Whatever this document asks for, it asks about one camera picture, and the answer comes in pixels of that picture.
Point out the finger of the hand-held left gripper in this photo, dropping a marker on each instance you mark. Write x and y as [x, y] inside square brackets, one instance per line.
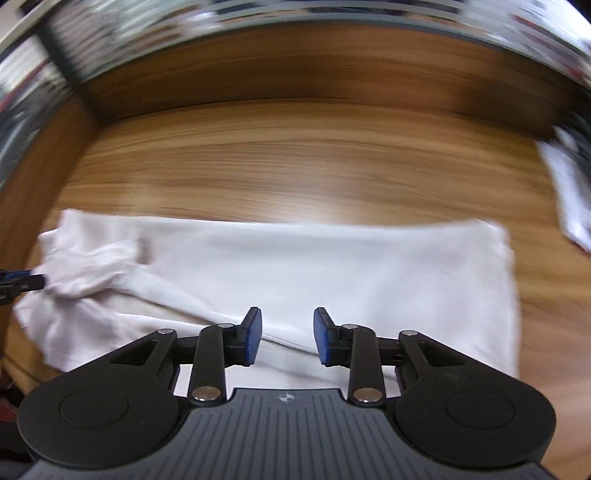
[25, 280]

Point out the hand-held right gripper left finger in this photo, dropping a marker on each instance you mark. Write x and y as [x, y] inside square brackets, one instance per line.
[254, 337]

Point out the striped glass partition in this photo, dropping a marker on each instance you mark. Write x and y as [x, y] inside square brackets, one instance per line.
[138, 32]

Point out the beige satin garment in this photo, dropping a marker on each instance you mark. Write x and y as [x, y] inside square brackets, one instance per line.
[346, 267]

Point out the white cloth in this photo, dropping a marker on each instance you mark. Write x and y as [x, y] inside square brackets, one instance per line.
[572, 198]

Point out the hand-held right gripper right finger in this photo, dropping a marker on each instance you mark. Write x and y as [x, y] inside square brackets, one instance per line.
[323, 337]

